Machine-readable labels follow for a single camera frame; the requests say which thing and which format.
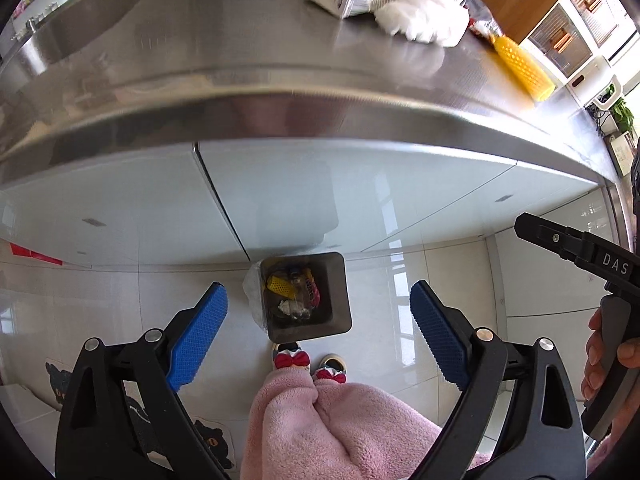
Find red candy wrapper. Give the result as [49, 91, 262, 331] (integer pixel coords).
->
[295, 269, 321, 306]

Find black cat floor sticker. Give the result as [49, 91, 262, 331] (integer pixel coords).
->
[192, 415, 236, 471]
[45, 358, 76, 408]

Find clear plastic bag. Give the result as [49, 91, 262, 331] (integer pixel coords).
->
[242, 261, 268, 331]

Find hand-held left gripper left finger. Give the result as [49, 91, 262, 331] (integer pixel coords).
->
[54, 282, 231, 480]

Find person's right hand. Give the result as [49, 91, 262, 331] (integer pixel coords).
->
[581, 308, 640, 403]

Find red bow slipper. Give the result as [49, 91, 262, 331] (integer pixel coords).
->
[271, 341, 312, 371]
[315, 355, 348, 385]

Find crumpled white tissue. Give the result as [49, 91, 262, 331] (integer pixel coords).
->
[277, 300, 313, 321]

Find green potted plant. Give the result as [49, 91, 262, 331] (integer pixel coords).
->
[595, 85, 636, 136]

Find white countertop appliance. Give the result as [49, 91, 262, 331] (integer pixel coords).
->
[607, 132, 638, 176]

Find grey square trash bin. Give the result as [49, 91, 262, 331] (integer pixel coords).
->
[257, 252, 353, 342]

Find pink fleece pants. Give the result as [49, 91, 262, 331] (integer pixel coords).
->
[240, 367, 493, 480]

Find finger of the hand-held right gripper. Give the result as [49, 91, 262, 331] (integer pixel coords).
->
[515, 213, 586, 261]

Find white cabinet door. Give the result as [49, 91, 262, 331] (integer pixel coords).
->
[322, 162, 608, 256]
[0, 142, 251, 266]
[196, 140, 518, 263]

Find white plastic bag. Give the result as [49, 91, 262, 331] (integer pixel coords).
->
[372, 0, 471, 48]

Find red snack wrapper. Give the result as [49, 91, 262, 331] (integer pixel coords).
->
[467, 17, 501, 41]

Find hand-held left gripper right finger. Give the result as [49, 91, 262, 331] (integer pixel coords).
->
[409, 280, 587, 480]

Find beige storage cabinet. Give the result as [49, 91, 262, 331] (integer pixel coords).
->
[520, 0, 640, 91]

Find red paper strip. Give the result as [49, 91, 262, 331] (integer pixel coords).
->
[9, 242, 63, 266]

